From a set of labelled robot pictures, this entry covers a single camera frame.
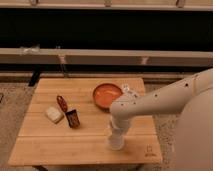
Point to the dark red spoon-shaped object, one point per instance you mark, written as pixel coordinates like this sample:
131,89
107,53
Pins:
62,103

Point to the white eraser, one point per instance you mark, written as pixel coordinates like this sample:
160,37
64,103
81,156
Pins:
53,114

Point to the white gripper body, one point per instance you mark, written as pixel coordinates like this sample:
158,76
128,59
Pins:
119,127

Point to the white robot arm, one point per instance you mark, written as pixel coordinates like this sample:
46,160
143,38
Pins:
193,94

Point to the grey horizontal rail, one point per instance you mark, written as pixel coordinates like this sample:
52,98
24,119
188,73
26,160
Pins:
105,57

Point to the orange bowl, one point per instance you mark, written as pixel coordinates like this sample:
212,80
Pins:
104,94

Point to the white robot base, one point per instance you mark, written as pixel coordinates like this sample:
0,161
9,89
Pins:
193,144

